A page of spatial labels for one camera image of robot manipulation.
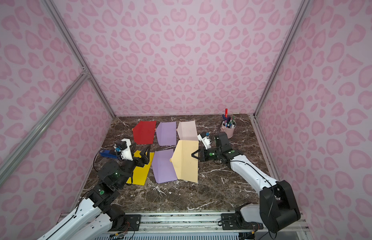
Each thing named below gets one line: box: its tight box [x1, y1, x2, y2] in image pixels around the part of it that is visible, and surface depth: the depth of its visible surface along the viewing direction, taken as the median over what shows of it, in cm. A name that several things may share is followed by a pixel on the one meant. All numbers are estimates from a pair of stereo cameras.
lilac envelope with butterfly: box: [156, 121, 177, 146], surface depth 112 cm
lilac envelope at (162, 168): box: [152, 148, 178, 184], surface depth 92 cm
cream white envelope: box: [177, 120, 199, 141], surface depth 115 cm
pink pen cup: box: [220, 119, 237, 139], surface depth 100 cm
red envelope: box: [133, 120, 157, 145], surface depth 112 cm
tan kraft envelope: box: [170, 139, 199, 183], surface depth 83 cm
